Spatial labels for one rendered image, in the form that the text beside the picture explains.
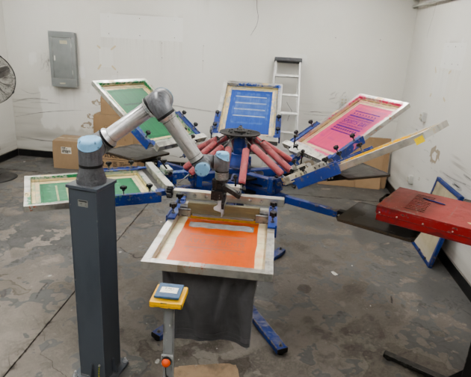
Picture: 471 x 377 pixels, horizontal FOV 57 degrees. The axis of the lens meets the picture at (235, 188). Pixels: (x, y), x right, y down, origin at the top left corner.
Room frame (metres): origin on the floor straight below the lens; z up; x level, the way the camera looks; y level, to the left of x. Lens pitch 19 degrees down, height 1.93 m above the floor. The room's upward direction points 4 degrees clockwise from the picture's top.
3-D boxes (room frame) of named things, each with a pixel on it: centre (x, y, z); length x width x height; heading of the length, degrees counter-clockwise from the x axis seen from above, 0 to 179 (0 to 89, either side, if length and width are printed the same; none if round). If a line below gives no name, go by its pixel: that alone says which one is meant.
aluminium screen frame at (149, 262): (2.06, 0.08, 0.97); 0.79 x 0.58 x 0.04; 175
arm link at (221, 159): (2.27, 0.08, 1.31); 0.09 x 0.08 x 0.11; 92
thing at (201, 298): (1.77, 0.10, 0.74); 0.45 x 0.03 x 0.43; 85
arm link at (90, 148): (2.12, 0.74, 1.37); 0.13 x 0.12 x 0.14; 2
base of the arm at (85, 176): (2.11, 0.74, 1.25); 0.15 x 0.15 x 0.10
